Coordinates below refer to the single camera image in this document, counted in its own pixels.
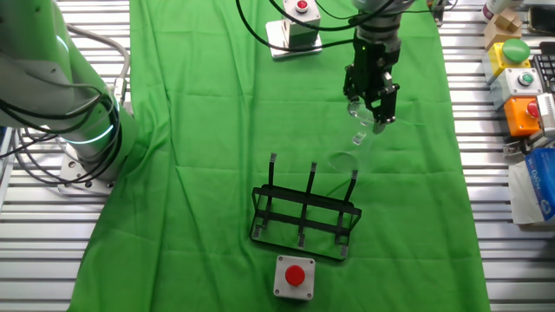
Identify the silver metal bracket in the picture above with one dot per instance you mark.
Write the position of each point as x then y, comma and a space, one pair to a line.
518, 145

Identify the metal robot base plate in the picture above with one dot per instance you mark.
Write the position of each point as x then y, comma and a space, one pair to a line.
71, 171

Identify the wooden block puzzle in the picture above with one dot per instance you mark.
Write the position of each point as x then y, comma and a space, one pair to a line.
503, 26

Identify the black keyboard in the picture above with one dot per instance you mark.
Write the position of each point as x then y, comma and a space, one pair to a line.
545, 71

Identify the blue tissue pack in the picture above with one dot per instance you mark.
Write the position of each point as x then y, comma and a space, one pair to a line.
542, 182

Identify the green cloth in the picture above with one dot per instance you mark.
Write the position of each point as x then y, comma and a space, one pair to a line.
195, 130

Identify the orange box red button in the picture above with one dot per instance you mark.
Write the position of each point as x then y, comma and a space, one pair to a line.
518, 117

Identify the red button box rear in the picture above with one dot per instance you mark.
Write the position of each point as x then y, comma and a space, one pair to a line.
274, 37

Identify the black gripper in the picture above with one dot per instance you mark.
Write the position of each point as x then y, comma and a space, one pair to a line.
375, 65

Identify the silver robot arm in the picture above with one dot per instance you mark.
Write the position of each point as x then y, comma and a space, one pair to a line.
26, 65

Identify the grey box green button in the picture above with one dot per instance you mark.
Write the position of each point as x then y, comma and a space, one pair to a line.
518, 84

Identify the blue white packet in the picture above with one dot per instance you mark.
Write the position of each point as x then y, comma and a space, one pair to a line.
518, 195

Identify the grey box small red button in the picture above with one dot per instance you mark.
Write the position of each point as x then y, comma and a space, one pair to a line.
301, 19

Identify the black flat device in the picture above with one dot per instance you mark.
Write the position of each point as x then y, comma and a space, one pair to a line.
542, 21

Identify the yellow box green mushroom button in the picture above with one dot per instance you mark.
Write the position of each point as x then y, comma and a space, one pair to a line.
509, 54

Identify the grey box large red button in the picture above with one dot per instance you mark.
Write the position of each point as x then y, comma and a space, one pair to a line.
295, 275

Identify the white ribbed device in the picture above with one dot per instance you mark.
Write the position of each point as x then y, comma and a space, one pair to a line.
547, 115

